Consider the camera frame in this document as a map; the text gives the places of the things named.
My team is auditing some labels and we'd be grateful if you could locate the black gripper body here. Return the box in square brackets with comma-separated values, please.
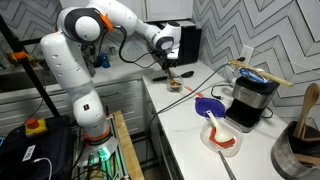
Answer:
[161, 49, 178, 72]

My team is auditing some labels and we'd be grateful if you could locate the black ladle spoon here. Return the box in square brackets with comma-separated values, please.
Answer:
[152, 70, 195, 82]

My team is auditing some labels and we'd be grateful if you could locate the large light wooden spoon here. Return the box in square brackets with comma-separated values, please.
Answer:
[293, 82, 320, 139]

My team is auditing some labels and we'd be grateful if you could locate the small red utensil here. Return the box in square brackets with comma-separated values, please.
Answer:
[183, 85, 204, 99]

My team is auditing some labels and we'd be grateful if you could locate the black box appliance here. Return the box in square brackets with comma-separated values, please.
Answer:
[176, 24, 203, 66]

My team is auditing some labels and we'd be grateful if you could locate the white drawer cabinet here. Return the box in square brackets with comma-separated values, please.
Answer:
[0, 78, 148, 138]

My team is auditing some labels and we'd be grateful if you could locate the blue plastic lid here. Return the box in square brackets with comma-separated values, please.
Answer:
[194, 96, 228, 120]

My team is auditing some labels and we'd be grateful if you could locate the blue bottle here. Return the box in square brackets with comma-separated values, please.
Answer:
[99, 52, 111, 69]

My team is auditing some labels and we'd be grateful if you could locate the red silicone piece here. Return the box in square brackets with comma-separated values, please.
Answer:
[209, 126, 237, 149]

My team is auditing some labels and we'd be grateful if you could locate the blue white packet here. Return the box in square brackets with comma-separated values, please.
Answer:
[239, 67, 272, 84]

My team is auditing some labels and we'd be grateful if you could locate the black steel coffee maker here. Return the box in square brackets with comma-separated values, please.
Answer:
[225, 75, 281, 134]

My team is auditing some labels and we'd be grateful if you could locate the white plastic ladle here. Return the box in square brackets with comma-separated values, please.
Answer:
[205, 109, 236, 144]

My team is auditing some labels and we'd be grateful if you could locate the wooden bench board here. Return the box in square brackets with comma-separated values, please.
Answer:
[112, 110, 145, 180]

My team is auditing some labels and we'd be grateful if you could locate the clear plastic container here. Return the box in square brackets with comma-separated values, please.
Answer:
[199, 116, 244, 158]

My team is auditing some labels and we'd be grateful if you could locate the long wooden spatula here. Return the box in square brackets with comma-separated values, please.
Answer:
[229, 59, 295, 88]

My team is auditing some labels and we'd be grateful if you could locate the black metal pole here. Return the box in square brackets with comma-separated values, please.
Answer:
[0, 14, 62, 118]

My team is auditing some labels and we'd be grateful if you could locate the black bag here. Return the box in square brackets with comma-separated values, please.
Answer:
[0, 114, 76, 180]

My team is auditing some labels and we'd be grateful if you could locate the grey utensil holder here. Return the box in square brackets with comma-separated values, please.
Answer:
[270, 120, 320, 180]

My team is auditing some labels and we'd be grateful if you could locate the red emergency stop button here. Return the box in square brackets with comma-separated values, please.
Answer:
[24, 117, 48, 138]

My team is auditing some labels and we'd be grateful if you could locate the orange clamp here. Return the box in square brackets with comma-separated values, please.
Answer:
[12, 50, 28, 61]

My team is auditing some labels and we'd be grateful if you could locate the white QR label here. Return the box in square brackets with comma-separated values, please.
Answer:
[21, 144, 37, 163]

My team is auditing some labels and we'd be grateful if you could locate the light wooden utensil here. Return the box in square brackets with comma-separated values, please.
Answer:
[293, 152, 320, 167]

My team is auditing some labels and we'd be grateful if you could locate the grey-blue cable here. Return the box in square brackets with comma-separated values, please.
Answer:
[143, 63, 231, 162]

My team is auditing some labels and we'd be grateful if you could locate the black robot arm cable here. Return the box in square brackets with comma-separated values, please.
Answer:
[113, 25, 168, 70]

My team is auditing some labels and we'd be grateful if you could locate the black power cable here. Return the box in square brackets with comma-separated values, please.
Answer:
[210, 83, 275, 120]

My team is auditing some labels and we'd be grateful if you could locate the black camera stand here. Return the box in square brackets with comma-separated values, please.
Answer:
[81, 43, 101, 76]

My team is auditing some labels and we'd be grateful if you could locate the white wall outlet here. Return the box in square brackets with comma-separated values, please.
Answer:
[239, 44, 255, 66]

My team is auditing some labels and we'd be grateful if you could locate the green-lit robot base mount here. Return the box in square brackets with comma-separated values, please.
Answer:
[79, 133, 120, 168]

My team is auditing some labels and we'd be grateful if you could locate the white cable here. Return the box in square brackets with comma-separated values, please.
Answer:
[33, 157, 54, 180]

